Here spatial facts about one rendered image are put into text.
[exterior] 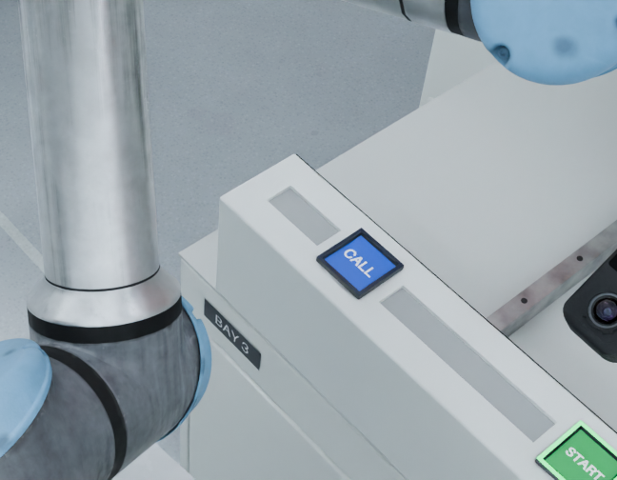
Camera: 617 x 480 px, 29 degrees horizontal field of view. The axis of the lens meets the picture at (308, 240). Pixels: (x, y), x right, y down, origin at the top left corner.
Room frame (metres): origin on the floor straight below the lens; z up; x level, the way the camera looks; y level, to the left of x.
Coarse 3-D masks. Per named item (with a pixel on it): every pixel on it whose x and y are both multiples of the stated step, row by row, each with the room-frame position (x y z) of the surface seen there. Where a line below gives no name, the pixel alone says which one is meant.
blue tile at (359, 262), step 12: (360, 240) 0.70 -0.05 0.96; (336, 252) 0.68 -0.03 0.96; (348, 252) 0.68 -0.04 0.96; (360, 252) 0.68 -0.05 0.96; (372, 252) 0.69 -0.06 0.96; (336, 264) 0.67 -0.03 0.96; (348, 264) 0.67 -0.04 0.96; (360, 264) 0.67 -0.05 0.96; (372, 264) 0.67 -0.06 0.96; (384, 264) 0.68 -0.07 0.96; (348, 276) 0.66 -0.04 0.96; (360, 276) 0.66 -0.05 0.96; (372, 276) 0.66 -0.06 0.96; (360, 288) 0.65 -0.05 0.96
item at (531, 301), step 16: (592, 240) 0.84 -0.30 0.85; (608, 240) 0.84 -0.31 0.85; (576, 256) 0.81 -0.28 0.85; (592, 256) 0.82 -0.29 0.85; (608, 256) 0.84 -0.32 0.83; (560, 272) 0.79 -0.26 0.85; (576, 272) 0.79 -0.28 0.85; (528, 288) 0.76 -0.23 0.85; (544, 288) 0.77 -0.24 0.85; (560, 288) 0.77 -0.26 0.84; (512, 304) 0.74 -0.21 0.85; (528, 304) 0.74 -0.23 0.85; (544, 304) 0.76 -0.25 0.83; (496, 320) 0.72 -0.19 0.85; (512, 320) 0.72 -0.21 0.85; (528, 320) 0.74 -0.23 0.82
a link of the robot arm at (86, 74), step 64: (64, 0) 0.61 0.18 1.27; (128, 0) 0.63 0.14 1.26; (64, 64) 0.59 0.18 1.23; (128, 64) 0.61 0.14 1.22; (64, 128) 0.57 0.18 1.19; (128, 128) 0.58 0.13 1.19; (64, 192) 0.55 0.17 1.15; (128, 192) 0.56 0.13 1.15; (64, 256) 0.52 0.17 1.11; (128, 256) 0.53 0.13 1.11; (64, 320) 0.49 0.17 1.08; (128, 320) 0.50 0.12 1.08; (192, 320) 0.55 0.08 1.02; (128, 384) 0.46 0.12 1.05; (192, 384) 0.50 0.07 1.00; (128, 448) 0.43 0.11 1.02
